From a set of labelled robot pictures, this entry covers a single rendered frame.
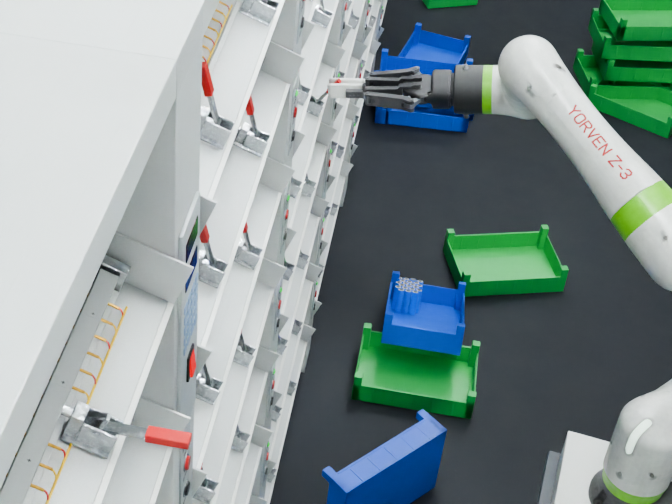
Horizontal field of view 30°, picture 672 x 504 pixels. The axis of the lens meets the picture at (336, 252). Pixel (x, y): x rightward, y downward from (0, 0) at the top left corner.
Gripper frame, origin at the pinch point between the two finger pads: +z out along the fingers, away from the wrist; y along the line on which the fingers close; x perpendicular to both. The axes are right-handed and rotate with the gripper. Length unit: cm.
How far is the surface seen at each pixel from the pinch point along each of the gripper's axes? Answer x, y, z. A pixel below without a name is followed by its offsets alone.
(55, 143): 78, -135, -3
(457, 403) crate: -97, 12, -19
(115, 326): 55, -129, -1
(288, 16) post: 43, -52, -2
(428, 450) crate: -84, -16, -15
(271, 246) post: 2, -52, 5
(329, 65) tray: -5.5, 17.7, 6.4
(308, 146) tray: -5.7, -11.6, 6.1
